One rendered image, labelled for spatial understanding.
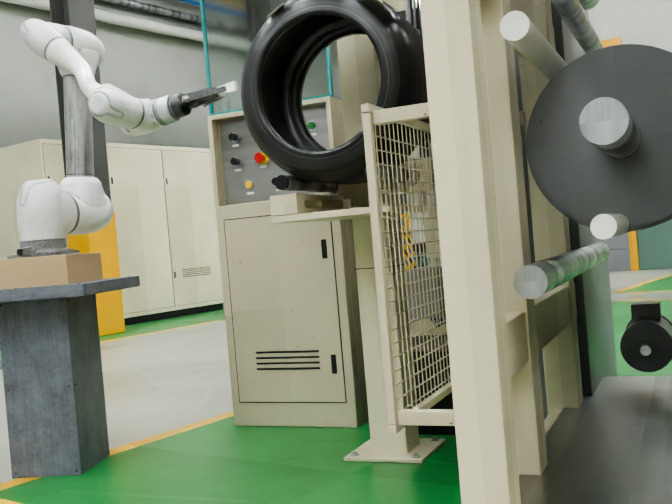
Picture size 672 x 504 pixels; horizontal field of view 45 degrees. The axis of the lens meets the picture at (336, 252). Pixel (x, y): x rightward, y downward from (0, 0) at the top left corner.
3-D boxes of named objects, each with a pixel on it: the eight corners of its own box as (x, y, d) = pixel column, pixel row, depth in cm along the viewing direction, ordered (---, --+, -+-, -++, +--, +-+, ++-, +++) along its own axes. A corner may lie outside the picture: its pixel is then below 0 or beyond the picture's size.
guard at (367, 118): (486, 361, 253) (468, 139, 252) (492, 361, 252) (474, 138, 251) (388, 433, 171) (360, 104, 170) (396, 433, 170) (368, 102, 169)
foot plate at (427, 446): (373, 439, 288) (372, 433, 288) (445, 441, 277) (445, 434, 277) (343, 460, 264) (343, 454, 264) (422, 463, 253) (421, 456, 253)
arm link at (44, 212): (8, 243, 283) (2, 180, 283) (48, 241, 300) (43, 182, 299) (41, 239, 276) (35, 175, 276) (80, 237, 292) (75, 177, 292)
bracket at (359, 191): (318, 202, 271) (316, 173, 271) (432, 190, 255) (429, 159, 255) (314, 202, 268) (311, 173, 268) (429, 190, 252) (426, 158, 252)
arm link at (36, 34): (51, 30, 277) (81, 37, 289) (19, 6, 283) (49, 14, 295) (37, 64, 281) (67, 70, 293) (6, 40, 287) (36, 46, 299)
